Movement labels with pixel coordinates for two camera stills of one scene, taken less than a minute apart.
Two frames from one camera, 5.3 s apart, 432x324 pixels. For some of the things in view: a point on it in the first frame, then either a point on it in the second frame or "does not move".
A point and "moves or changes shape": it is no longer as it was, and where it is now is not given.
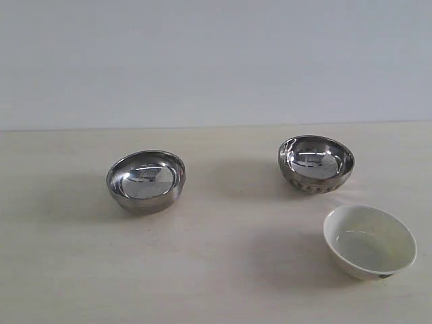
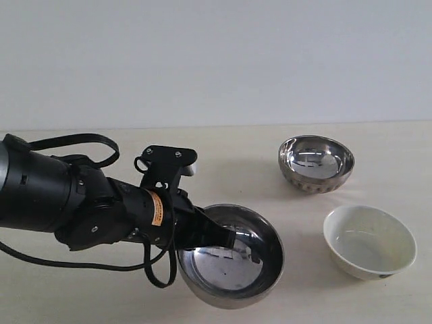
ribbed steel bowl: [315, 164] does not move
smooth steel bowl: [146, 181] moves or changes shape
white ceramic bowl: [368, 242] does not move
